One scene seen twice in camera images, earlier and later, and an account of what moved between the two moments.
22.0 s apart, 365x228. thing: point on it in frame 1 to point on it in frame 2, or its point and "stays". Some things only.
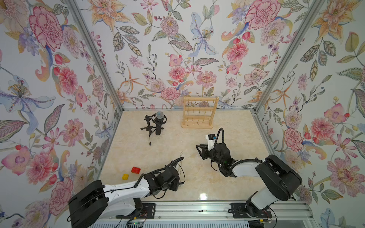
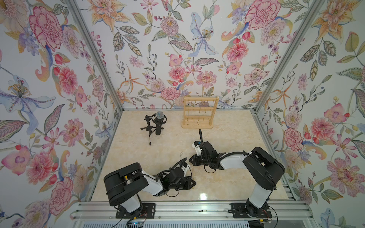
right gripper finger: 203,150 to 193,159
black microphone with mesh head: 159,116 stays
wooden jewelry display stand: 198,112 stays
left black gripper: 177,180 to 188,181
